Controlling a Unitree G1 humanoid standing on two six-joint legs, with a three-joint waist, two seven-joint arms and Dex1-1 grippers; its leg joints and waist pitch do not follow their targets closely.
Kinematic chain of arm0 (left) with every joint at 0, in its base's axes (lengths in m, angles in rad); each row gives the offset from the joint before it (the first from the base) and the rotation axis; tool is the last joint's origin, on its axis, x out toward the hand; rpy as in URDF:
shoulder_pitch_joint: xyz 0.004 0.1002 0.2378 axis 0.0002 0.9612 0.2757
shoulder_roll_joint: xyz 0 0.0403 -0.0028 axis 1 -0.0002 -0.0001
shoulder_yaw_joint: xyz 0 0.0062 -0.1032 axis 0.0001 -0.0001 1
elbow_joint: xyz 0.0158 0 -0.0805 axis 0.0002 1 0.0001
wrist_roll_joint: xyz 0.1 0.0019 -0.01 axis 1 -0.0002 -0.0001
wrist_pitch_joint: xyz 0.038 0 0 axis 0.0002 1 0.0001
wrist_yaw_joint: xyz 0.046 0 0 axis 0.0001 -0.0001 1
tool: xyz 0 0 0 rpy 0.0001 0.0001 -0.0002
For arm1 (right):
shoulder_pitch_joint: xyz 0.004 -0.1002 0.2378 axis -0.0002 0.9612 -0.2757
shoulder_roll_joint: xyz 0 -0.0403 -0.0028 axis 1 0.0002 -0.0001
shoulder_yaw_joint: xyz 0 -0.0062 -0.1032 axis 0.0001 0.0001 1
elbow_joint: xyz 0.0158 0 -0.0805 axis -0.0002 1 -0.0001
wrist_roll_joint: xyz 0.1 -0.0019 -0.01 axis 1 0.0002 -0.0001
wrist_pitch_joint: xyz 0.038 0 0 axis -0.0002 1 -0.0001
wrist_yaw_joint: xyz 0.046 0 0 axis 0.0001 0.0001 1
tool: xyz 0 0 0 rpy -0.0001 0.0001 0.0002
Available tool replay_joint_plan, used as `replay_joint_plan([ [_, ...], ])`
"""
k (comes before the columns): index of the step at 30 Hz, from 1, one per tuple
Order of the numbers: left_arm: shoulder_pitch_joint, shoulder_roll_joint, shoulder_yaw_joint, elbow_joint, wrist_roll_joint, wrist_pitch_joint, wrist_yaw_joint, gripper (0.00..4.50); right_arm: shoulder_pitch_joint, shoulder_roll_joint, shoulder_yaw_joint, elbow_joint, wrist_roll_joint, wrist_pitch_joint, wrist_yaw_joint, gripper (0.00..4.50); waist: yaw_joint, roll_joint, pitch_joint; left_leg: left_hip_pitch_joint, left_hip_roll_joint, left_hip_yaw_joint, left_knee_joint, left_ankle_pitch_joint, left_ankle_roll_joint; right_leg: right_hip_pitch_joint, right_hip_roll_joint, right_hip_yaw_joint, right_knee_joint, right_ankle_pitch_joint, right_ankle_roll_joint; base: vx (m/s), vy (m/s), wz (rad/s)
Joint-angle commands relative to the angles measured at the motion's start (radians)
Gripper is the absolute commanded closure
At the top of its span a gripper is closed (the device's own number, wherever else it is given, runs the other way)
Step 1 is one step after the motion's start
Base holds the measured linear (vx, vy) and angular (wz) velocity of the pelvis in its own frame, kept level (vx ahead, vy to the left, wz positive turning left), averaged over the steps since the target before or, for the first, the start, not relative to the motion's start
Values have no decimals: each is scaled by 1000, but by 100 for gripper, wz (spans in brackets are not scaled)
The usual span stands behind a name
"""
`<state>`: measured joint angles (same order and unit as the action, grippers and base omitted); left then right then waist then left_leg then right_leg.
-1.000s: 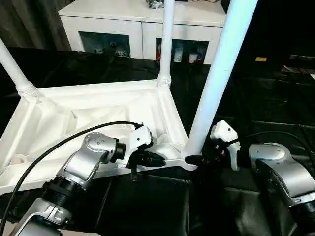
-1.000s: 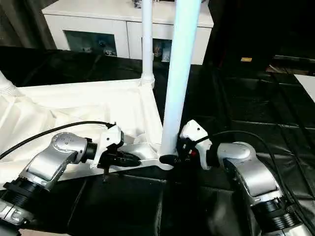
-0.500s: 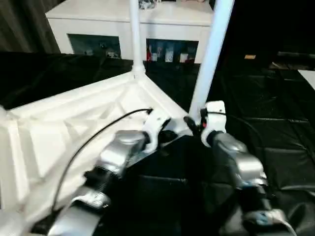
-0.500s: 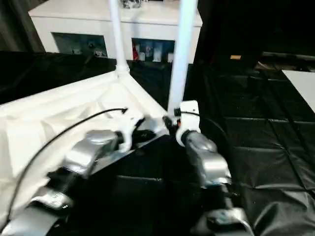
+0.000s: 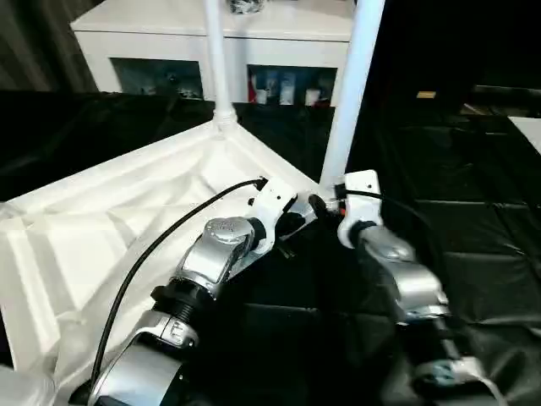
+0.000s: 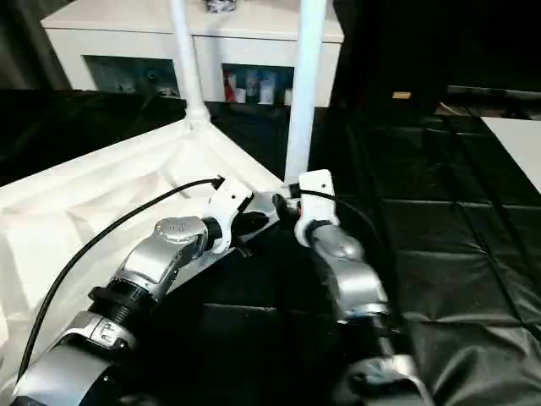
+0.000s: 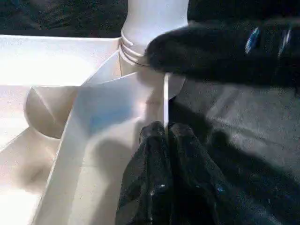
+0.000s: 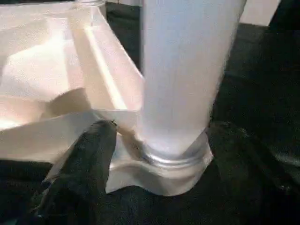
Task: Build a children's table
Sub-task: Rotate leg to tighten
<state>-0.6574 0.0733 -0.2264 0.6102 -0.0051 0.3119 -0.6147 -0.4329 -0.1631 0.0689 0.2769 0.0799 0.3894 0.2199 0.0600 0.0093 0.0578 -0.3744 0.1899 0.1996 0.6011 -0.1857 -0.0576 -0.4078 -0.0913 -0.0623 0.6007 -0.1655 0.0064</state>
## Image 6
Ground grey curtain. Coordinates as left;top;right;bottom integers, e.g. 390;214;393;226
0;0;71;91

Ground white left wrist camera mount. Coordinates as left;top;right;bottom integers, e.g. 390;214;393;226
206;179;254;255

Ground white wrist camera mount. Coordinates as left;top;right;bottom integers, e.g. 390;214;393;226
206;179;254;255
294;168;342;246

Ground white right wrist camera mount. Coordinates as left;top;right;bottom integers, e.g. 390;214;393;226
294;168;342;246

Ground white flat board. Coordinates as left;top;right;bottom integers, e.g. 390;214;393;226
481;116;541;191

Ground white cabinet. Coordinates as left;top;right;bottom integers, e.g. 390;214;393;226
41;0;344;107

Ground white plastic table top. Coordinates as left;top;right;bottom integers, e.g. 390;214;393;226
0;118;285;384

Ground white plastic table leg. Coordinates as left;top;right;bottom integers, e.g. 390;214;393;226
283;0;329;187
168;0;211;128

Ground dark patterned ornament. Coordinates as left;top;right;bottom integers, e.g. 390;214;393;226
205;0;240;13

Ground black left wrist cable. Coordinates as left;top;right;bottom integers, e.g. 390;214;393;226
14;176;225;388

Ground black side table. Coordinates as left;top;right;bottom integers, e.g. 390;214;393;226
439;85;541;118

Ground black mat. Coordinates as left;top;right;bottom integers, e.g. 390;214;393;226
0;88;541;406

